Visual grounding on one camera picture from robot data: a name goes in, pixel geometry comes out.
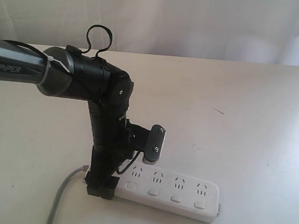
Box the white five-outlet power strip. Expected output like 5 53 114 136
113 162 220 223

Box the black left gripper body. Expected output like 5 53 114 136
85 103 133 200

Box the white backdrop curtain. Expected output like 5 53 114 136
0 0 299 66

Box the grey power cord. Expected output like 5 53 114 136
43 162 91 224

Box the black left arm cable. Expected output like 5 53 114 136
0 15 152 178

